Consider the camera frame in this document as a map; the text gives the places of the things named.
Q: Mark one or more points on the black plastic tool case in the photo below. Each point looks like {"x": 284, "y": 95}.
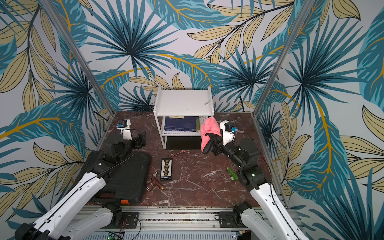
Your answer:
{"x": 129, "y": 182}

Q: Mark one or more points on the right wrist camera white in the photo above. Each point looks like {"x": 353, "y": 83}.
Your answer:
{"x": 229, "y": 132}

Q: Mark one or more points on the dark blue book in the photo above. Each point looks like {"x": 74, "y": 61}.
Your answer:
{"x": 187, "y": 124}

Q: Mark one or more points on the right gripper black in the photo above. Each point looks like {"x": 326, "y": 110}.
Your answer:
{"x": 217, "y": 145}

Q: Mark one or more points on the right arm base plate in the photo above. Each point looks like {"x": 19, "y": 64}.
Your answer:
{"x": 228, "y": 220}

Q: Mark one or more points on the black mat under shelf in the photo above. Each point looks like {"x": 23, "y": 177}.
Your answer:
{"x": 183, "y": 143}

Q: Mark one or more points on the aluminium frame post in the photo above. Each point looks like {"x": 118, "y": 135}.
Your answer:
{"x": 299, "y": 21}
{"x": 57, "y": 20}

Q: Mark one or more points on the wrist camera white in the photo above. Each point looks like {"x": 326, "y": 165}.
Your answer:
{"x": 124, "y": 126}
{"x": 229, "y": 132}

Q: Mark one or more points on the green plastic nozzle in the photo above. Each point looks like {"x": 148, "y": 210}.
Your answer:
{"x": 233, "y": 175}

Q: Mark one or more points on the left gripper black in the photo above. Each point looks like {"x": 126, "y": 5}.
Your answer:
{"x": 138, "y": 144}

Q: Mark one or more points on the black bit holder strip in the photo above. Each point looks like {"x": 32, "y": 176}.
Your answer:
{"x": 166, "y": 169}

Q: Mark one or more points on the left aluminium frame post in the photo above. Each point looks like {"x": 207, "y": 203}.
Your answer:
{"x": 57, "y": 20}

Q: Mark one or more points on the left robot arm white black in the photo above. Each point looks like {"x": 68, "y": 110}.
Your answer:
{"x": 56, "y": 224}

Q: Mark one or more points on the white two-tier bookshelf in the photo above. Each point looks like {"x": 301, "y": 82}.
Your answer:
{"x": 182, "y": 103}

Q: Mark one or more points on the right aluminium frame post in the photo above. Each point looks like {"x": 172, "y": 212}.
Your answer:
{"x": 299, "y": 21}

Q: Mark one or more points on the red black test leads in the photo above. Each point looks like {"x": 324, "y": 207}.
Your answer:
{"x": 183, "y": 152}

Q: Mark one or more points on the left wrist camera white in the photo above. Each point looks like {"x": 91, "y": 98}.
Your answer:
{"x": 124, "y": 126}

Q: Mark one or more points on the pink fluffy cloth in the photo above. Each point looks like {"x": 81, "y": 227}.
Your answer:
{"x": 210, "y": 130}

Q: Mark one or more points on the aluminium rail at front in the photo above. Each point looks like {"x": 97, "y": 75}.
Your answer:
{"x": 183, "y": 219}

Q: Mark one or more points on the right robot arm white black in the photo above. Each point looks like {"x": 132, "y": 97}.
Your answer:
{"x": 245, "y": 155}

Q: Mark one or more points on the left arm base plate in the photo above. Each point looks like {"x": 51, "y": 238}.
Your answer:
{"x": 126, "y": 220}

